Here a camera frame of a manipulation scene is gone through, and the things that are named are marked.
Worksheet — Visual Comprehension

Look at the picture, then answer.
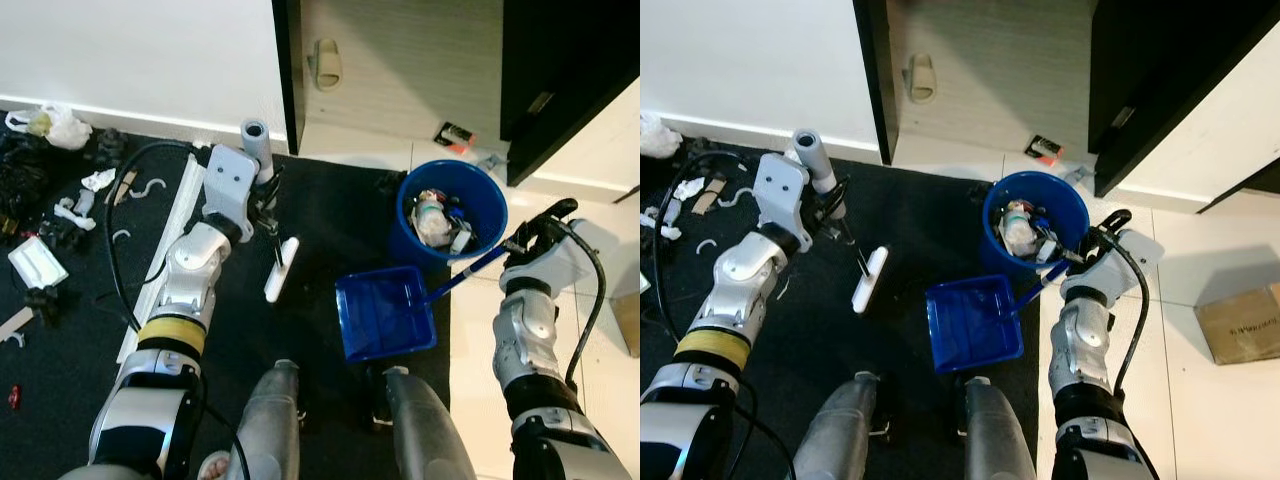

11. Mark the pale wooden stick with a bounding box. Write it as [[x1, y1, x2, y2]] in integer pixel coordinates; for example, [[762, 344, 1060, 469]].
[[0, 307, 37, 342]]

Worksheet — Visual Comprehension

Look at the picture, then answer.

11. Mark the grey left robot leg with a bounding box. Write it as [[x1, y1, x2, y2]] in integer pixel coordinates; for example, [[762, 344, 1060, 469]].
[[228, 360, 303, 480], [792, 371, 882, 480]]

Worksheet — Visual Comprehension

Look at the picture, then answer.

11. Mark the grey-handled white broom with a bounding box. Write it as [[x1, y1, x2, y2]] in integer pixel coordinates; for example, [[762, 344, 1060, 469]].
[[241, 118, 302, 304], [792, 127, 890, 315]]

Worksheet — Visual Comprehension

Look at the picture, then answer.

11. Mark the blue plastic bucket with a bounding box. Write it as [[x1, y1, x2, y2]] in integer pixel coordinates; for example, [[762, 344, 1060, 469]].
[[395, 158, 510, 271], [981, 170, 1092, 279]]

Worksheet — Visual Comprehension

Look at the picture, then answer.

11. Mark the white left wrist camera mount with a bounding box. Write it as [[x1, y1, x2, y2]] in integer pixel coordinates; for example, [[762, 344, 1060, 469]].
[[753, 152, 812, 253], [203, 144, 262, 243]]

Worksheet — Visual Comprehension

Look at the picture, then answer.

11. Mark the blue plastic dustpan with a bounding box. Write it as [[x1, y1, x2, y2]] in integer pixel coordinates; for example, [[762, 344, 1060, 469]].
[[335, 245, 513, 363], [925, 258, 1071, 375]]

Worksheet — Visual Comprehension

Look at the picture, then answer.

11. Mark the brown cardboard box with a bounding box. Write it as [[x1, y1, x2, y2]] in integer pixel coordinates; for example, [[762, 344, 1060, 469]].
[[1194, 282, 1280, 367], [609, 290, 641, 358]]

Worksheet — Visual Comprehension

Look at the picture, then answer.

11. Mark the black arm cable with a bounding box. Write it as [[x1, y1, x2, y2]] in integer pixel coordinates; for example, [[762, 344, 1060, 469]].
[[103, 139, 216, 333], [1098, 227, 1152, 397], [545, 214, 608, 392], [651, 149, 761, 343]]

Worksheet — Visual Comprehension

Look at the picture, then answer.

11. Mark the black and red packet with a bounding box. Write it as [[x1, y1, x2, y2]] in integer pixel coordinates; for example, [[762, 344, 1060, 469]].
[[1024, 134, 1067, 168], [434, 121, 480, 157]]

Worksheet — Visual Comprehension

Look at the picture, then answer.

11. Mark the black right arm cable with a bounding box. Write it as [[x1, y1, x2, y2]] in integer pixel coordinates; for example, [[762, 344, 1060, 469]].
[[1098, 227, 1152, 397], [545, 214, 608, 392]]

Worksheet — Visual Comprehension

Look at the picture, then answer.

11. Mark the grey robot leg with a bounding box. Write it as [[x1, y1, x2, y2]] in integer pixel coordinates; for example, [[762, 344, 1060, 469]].
[[961, 376, 1039, 480], [383, 366, 478, 480], [228, 360, 303, 480], [792, 371, 882, 480]]

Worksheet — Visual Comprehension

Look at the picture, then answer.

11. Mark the brown cardboard scrap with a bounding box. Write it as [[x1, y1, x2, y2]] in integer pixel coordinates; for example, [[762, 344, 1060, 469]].
[[691, 174, 730, 215], [107, 169, 139, 209]]

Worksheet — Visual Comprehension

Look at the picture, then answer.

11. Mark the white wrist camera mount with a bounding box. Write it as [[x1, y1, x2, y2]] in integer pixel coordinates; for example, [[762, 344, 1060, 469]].
[[753, 152, 812, 253], [533, 218, 618, 294], [1073, 228, 1167, 297], [203, 144, 262, 243]]

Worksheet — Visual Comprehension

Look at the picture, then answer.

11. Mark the black cabinet door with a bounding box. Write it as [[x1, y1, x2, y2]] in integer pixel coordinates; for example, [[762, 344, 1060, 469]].
[[499, 0, 641, 188], [1087, 0, 1280, 215]]

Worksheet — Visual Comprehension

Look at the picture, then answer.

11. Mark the beige rubber slipper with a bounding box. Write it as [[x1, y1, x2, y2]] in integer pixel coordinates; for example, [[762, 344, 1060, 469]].
[[307, 37, 344, 93], [904, 52, 939, 105]]

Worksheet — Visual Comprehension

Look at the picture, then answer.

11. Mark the black tangled cable heap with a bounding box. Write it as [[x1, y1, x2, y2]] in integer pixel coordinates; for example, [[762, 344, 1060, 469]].
[[0, 133, 56, 243]]

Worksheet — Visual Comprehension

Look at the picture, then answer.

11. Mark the white plastic fitting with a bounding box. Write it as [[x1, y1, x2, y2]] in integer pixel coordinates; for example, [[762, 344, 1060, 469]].
[[644, 204, 683, 242], [54, 194, 98, 232]]

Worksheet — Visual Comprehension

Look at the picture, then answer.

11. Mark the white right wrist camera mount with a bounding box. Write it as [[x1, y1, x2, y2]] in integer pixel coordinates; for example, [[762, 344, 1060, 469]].
[[533, 218, 618, 294], [1073, 228, 1167, 297]]

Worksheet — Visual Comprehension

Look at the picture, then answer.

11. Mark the white plastic bag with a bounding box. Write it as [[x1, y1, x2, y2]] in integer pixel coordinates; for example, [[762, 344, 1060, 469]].
[[640, 111, 683, 160], [4, 102, 94, 152]]

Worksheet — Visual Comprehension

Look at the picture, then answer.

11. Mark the black door frame post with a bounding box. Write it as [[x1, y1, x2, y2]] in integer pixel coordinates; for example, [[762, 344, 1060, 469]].
[[854, 0, 900, 167], [271, 0, 307, 156]]

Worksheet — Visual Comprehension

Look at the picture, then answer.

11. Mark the crumpled white rubbish wad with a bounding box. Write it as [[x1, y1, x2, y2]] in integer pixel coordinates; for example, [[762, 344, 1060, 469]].
[[413, 189, 473, 250], [999, 199, 1053, 260]]

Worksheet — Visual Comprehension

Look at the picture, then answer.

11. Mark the flat white plastic box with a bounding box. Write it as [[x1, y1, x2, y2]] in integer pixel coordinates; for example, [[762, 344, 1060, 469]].
[[7, 236, 70, 292]]

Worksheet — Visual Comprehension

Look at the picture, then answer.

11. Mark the grey right robot leg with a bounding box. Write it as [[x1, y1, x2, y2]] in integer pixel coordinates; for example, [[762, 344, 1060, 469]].
[[961, 376, 1039, 480], [383, 366, 478, 480]]

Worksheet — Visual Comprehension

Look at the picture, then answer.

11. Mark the small black gadget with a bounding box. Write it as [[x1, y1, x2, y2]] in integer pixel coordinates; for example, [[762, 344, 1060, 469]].
[[84, 127, 130, 167]]

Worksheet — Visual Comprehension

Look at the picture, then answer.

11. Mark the long white plastic strip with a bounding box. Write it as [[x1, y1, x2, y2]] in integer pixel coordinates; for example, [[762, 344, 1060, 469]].
[[117, 154, 208, 363]]

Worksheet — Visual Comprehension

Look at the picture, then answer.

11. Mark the black plastic clamp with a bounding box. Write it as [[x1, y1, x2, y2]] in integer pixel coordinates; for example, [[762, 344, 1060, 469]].
[[24, 284, 62, 327]]

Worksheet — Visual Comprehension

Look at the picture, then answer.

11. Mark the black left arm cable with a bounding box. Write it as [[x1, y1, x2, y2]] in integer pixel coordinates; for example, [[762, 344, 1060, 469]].
[[651, 149, 761, 343], [103, 139, 216, 333]]

